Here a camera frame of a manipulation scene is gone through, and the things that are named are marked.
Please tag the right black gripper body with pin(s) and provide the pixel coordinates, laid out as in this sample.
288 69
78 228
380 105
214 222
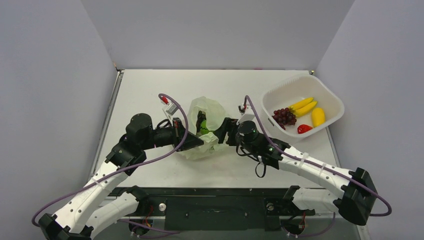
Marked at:
230 131

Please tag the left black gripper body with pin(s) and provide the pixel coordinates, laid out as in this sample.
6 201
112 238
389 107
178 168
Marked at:
166 136

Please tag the green plastic bag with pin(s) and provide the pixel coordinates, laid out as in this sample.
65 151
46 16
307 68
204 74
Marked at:
205 115

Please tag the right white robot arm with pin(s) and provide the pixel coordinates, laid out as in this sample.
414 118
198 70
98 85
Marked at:
351 193

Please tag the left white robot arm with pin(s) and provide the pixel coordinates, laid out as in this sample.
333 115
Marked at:
82 217

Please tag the green fake round fruit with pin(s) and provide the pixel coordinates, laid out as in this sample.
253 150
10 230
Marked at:
203 130

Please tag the purple fake grapes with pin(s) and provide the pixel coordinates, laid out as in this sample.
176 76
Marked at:
284 117

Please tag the red fake strawberry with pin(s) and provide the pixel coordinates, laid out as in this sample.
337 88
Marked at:
303 128

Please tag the upper yellow fake banana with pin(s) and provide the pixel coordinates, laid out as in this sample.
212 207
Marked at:
300 104

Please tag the yellow fake banana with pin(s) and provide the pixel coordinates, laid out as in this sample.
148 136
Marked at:
300 104
304 110

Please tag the lower yellow fake banana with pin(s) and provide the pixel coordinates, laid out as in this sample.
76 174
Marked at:
304 110

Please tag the yellow fake mango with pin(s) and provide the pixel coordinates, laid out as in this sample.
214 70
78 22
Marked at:
318 117

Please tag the white plastic basket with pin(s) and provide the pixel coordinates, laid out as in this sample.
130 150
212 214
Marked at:
293 90

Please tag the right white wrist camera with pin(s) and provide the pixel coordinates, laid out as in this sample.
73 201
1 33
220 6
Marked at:
247 114

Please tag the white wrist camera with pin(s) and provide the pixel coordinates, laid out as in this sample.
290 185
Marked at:
169 107
247 114

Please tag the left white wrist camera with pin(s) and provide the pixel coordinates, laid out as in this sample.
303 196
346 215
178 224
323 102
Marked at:
169 107

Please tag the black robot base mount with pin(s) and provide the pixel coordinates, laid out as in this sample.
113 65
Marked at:
219 209

